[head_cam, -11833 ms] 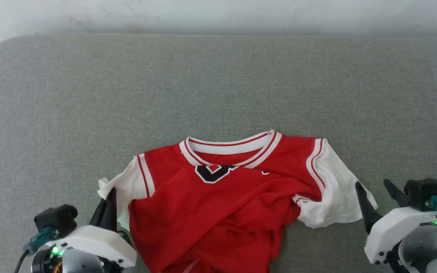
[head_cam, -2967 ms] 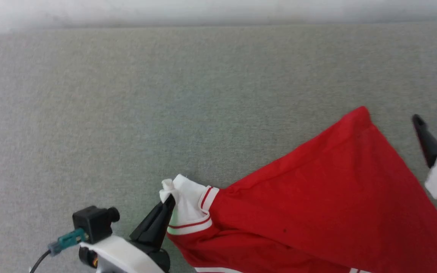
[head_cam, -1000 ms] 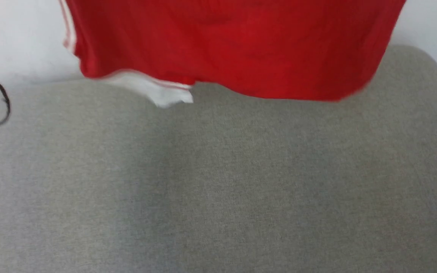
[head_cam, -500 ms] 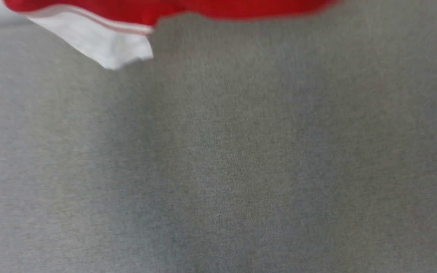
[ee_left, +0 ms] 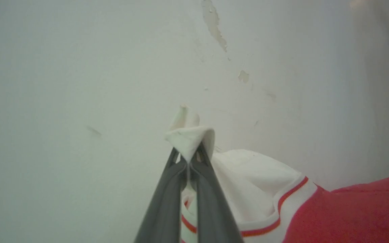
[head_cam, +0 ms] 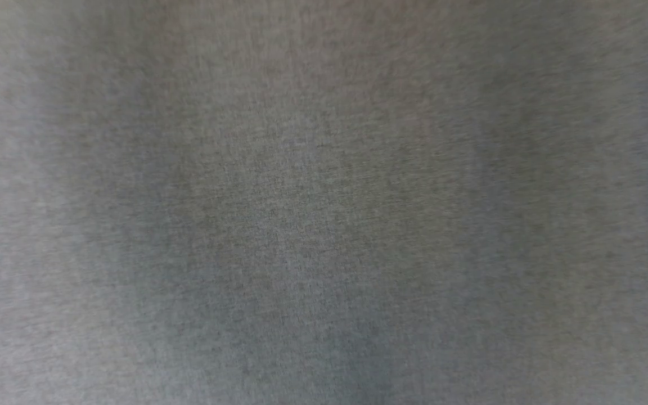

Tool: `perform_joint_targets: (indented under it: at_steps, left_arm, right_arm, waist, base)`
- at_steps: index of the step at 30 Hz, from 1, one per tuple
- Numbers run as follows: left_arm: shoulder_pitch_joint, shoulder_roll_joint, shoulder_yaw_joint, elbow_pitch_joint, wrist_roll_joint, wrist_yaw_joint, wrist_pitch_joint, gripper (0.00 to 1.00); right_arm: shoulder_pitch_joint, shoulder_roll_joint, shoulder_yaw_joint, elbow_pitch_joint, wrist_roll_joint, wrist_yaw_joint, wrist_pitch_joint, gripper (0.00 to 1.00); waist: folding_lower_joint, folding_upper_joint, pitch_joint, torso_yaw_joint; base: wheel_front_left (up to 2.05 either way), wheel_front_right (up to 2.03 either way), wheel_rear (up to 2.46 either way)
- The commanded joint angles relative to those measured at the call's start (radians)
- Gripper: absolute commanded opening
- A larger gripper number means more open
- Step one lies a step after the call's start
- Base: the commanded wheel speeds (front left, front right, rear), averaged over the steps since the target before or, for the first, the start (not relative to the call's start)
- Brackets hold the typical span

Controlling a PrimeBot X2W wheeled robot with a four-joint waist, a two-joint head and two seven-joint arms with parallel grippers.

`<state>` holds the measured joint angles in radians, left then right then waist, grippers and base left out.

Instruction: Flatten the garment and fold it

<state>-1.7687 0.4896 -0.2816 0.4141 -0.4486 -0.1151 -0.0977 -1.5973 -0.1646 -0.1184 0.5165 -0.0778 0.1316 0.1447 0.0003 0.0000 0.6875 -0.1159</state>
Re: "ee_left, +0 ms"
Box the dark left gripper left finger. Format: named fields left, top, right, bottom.
left=134, top=147, right=188, bottom=243

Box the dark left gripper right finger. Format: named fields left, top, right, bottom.
left=189, top=142, right=244, bottom=243

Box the red and white garment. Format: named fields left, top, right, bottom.
left=165, top=104, right=389, bottom=243

